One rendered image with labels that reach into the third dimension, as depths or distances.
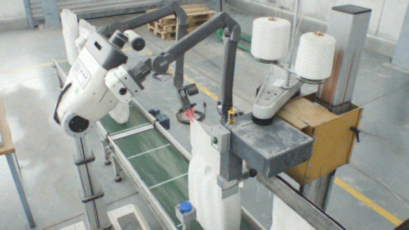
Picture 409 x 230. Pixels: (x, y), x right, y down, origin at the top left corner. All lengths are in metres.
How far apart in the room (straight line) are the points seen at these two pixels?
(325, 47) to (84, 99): 1.06
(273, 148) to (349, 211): 1.92
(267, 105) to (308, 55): 0.25
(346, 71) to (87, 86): 1.13
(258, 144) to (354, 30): 0.61
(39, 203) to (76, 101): 1.70
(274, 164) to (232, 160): 0.25
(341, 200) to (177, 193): 1.45
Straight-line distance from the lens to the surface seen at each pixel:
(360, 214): 3.16
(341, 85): 1.61
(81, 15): 8.84
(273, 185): 1.56
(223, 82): 1.66
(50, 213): 3.15
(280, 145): 1.32
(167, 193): 2.51
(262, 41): 1.53
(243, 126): 1.42
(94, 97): 1.64
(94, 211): 2.18
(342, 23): 1.54
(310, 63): 1.38
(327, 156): 1.67
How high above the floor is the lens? 2.07
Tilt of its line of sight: 30 degrees down
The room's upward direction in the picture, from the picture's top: straight up
